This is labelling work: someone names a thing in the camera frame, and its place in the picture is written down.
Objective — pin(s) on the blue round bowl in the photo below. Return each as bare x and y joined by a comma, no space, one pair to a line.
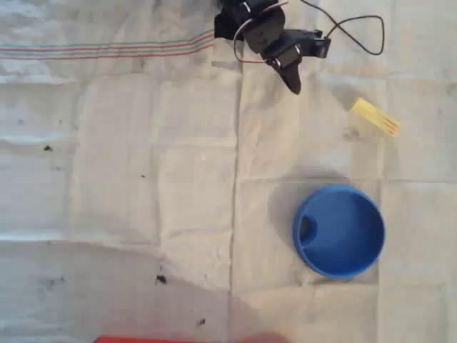
342,246

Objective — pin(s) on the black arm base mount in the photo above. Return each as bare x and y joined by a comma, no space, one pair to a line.
225,28

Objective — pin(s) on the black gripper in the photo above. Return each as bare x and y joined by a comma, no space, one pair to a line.
286,61

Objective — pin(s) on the white cloth with stripes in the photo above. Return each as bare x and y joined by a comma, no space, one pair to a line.
143,178

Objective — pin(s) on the yellow rectangular block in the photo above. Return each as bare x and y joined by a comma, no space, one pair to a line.
375,116

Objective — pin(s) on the red flat object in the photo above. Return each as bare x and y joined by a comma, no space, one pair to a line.
178,338

